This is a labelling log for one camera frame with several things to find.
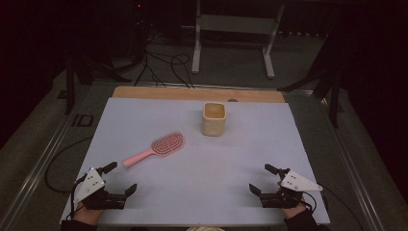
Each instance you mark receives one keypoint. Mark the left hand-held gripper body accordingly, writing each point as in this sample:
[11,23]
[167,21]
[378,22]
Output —
[91,184]

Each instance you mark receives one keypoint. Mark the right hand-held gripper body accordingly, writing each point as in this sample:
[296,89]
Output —
[296,183]

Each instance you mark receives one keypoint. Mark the pink hairbrush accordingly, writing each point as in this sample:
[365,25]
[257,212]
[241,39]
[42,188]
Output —
[138,158]

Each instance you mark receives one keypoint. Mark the beige square cup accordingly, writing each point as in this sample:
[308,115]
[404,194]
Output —
[213,126]

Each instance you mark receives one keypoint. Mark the person's right hand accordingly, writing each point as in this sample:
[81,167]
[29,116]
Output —
[293,211]

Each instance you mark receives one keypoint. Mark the person's left hand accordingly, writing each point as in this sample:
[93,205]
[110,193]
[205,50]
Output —
[88,215]

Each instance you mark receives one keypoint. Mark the white table cover sheet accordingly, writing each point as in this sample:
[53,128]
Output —
[205,173]

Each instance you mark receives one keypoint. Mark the pale rounded thing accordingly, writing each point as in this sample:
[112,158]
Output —
[205,229]

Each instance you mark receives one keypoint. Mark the grey metal stand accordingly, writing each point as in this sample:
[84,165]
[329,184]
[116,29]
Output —
[235,24]

